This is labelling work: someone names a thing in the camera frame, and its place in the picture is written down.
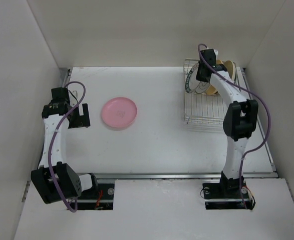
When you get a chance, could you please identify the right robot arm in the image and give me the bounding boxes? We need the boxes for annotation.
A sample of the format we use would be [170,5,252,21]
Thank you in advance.
[196,48,258,199]

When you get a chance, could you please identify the cream plate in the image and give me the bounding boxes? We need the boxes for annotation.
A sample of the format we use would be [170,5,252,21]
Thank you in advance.
[223,60,236,83]

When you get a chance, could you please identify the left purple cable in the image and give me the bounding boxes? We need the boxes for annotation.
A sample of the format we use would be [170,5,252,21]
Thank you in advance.
[48,81,86,213]

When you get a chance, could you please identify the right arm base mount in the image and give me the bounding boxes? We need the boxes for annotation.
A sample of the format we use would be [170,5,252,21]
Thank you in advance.
[201,182,256,211]

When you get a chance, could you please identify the white green-rimmed plate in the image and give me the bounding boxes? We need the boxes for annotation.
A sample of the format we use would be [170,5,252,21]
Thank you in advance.
[185,63,210,94]

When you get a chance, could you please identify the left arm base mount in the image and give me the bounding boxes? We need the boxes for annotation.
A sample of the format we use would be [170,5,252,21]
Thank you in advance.
[77,182,115,211]

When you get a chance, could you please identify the pink plate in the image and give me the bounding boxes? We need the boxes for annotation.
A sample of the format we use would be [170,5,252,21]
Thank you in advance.
[101,97,138,129]

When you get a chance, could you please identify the yellow plate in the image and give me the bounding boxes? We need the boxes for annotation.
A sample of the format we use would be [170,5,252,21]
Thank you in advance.
[205,59,223,95]

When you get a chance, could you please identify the aluminium front rail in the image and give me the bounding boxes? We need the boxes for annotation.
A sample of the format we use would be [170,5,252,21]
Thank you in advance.
[40,171,279,180]

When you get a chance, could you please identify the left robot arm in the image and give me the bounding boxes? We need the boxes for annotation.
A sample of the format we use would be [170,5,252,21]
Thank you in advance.
[31,87,99,204]

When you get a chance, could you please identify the wire dish rack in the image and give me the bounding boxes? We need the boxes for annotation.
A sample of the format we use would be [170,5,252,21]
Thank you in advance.
[182,58,240,125]

